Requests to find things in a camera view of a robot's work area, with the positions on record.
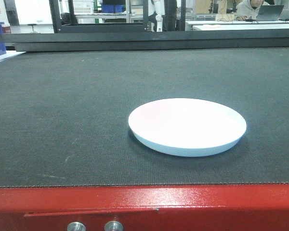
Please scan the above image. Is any white background table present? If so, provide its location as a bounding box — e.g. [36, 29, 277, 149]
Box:
[185, 21, 289, 31]

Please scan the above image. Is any grey laptop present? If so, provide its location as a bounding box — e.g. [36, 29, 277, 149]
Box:
[256, 5, 284, 21]

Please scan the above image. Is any person in grey hoodie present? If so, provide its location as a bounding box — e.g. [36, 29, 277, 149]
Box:
[235, 0, 269, 21]

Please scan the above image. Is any white round plate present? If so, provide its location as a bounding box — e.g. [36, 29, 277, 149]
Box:
[128, 98, 247, 157]

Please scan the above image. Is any black metal rack frame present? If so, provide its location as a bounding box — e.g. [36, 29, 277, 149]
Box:
[50, 0, 186, 34]

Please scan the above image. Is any red metal table frame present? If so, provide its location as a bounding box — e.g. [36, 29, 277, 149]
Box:
[0, 184, 289, 231]

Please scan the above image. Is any black metal rail beam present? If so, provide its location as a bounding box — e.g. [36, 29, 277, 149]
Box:
[0, 29, 289, 52]

